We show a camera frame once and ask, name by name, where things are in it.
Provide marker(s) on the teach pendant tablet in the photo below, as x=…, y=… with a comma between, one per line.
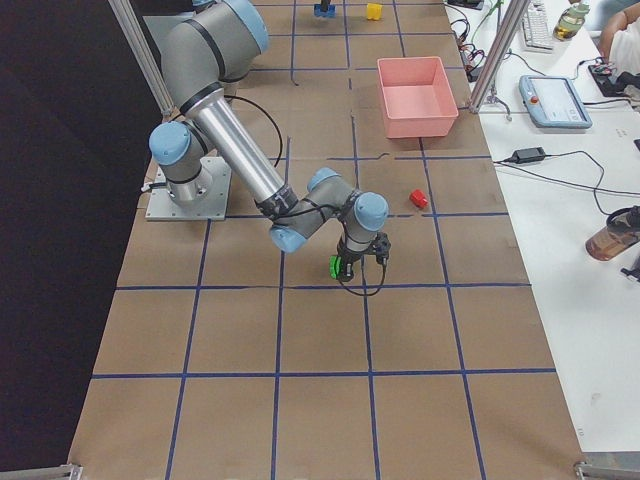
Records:
x=553, y=102

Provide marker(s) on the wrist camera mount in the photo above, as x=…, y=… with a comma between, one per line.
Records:
x=381, y=248

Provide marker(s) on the red building block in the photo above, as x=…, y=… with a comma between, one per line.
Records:
x=419, y=199

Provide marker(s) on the aluminium frame post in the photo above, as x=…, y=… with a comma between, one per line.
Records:
x=484, y=90

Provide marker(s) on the green building block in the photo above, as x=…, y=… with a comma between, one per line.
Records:
x=335, y=266

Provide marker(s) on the green drink bottle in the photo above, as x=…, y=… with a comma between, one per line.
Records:
x=571, y=20

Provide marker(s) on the seated person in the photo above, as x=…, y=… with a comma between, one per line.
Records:
x=619, y=44

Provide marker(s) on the pink plastic box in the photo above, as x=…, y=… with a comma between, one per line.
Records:
x=416, y=99

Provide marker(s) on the black power adapter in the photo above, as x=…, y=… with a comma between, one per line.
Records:
x=528, y=155

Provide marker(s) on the brown drink bottle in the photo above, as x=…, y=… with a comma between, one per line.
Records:
x=620, y=232

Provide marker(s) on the blue building block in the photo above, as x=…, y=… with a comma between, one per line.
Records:
x=324, y=14

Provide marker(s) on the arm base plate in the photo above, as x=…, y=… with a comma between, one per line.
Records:
x=203, y=198

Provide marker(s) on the white keyboard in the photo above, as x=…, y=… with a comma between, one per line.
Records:
x=534, y=27

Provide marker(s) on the yellow building block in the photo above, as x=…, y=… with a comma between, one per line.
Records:
x=373, y=11

